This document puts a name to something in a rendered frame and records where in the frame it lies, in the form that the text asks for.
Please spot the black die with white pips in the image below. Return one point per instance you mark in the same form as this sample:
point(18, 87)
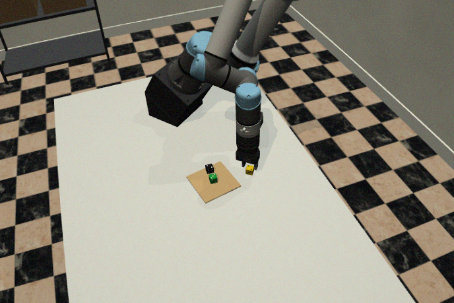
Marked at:
point(209, 168)

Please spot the tan square mat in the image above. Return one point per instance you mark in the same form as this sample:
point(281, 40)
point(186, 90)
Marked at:
point(208, 192)

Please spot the green die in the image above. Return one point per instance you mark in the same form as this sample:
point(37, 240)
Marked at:
point(213, 178)

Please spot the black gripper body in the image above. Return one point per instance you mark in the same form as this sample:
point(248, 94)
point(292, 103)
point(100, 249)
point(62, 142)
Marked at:
point(247, 141)

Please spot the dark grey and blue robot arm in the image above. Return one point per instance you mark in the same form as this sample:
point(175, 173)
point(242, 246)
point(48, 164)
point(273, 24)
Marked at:
point(219, 59)

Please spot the yellow die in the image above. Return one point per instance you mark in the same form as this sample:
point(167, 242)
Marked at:
point(249, 170)

